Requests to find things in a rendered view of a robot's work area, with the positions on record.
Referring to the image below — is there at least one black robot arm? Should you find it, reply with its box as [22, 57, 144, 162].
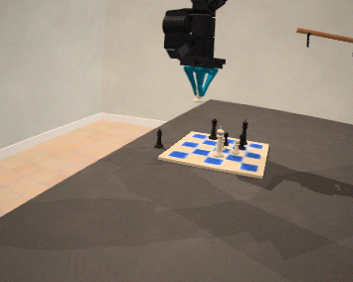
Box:
[162, 0, 228, 59]

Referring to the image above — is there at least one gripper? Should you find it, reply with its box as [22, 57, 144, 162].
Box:
[178, 37, 226, 97]

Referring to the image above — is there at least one blue and cream chessboard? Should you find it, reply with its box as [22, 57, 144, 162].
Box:
[158, 132, 268, 179]

